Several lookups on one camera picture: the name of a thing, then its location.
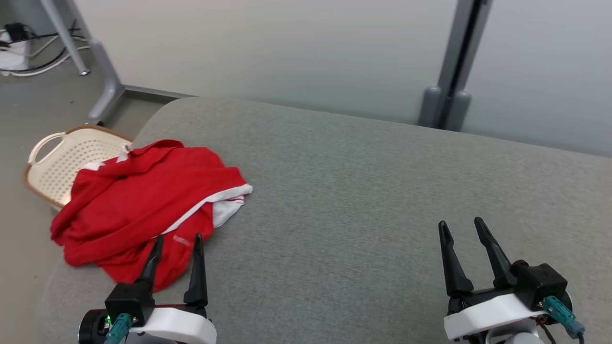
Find black power adapter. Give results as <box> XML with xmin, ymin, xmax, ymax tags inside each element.
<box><xmin>4</xmin><ymin>22</ymin><xmax>30</xmax><ymax>43</ymax></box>

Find teal plug black cable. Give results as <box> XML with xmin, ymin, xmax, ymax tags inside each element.
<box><xmin>542</xmin><ymin>295</ymin><xmax>586</xmax><ymax>344</ymax></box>
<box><xmin>104</xmin><ymin>313</ymin><xmax>133</xmax><ymax>344</ymax></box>

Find grey fabric sofa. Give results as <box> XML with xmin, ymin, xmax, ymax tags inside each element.
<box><xmin>41</xmin><ymin>96</ymin><xmax>612</xmax><ymax>344</ymax></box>

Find left teal plug black cable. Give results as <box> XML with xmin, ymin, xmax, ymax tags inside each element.
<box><xmin>104</xmin><ymin>313</ymin><xmax>133</xmax><ymax>344</ymax></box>

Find grey wall base rail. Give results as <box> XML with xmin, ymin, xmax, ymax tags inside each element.
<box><xmin>122</xmin><ymin>85</ymin><xmax>197</xmax><ymax>102</ymax></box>

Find red jersey with white sleeves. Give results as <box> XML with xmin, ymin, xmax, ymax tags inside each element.
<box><xmin>50</xmin><ymin>140</ymin><xmax>247</xmax><ymax>292</ymax></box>

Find white power strip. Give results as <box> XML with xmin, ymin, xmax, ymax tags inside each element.
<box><xmin>0</xmin><ymin>41</ymin><xmax>30</xmax><ymax>72</ymax></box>

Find right teal plug black cable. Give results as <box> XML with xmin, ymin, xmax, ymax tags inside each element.
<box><xmin>542</xmin><ymin>295</ymin><xmax>586</xmax><ymax>344</ymax></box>

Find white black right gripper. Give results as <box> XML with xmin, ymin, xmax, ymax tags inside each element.
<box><xmin>438</xmin><ymin>217</ymin><xmax>546</xmax><ymax>341</ymax></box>

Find grey partition post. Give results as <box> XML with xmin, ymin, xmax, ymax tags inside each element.
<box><xmin>418</xmin><ymin>0</ymin><xmax>494</xmax><ymax>132</ymax></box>

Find white floor cable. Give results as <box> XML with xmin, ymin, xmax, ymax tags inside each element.
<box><xmin>0</xmin><ymin>34</ymin><xmax>91</xmax><ymax>77</ymax></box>

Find thin grey metal leg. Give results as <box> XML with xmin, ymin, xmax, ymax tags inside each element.
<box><xmin>40</xmin><ymin>0</ymin><xmax>91</xmax><ymax>76</ymax></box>

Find black floor cable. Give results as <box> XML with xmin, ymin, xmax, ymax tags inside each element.
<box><xmin>0</xmin><ymin>19</ymin><xmax>89</xmax><ymax>75</ymax></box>

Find thick grey desk leg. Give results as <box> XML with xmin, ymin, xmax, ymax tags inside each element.
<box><xmin>72</xmin><ymin>0</ymin><xmax>126</xmax><ymax>124</ymax></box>

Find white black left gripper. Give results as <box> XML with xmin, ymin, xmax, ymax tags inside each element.
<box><xmin>129</xmin><ymin>233</ymin><xmax>217</xmax><ymax>344</ymax></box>

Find cream perforated laundry basket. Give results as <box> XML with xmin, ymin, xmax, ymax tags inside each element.
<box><xmin>24</xmin><ymin>123</ymin><xmax>134</xmax><ymax>211</ymax></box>

